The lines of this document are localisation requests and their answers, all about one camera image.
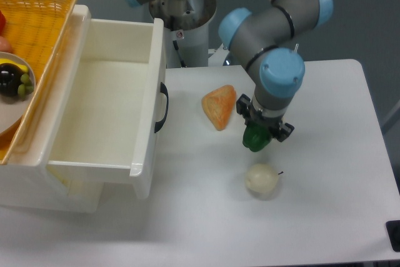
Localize white drawer cabinet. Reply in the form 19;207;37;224
1;5;104;213

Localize green grapes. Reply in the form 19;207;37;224
17;73;34;98

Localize yellow fruit slice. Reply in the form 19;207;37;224
0;58;29;73

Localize red tomato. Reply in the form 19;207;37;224
0;11;6;34

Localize yellow woven basket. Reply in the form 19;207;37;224
1;0;77;165

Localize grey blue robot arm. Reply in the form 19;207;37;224
126;0;333;151

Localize black drawer handle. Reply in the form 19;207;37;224
154;82;169;133

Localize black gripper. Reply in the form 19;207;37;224
236;94;294;142

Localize white plastic drawer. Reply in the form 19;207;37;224
48;19;166;199

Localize green bell pepper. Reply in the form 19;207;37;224
242;123;272;152

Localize white metal bracket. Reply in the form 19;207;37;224
208;44;235;67

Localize dark purple mangosteen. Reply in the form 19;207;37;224
1;63;24;97

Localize pink peach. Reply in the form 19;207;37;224
0;36;13;53

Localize black cable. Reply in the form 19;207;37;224
170;16;188;68

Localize orange triangular bread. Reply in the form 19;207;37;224
201;84;236;131

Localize white plate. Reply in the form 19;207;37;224
1;52;36;135

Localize white pear with stem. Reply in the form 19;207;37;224
244;163;283;194

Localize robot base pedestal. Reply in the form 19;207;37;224
149;0;217;68

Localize black corner object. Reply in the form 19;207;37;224
386;220;400;252

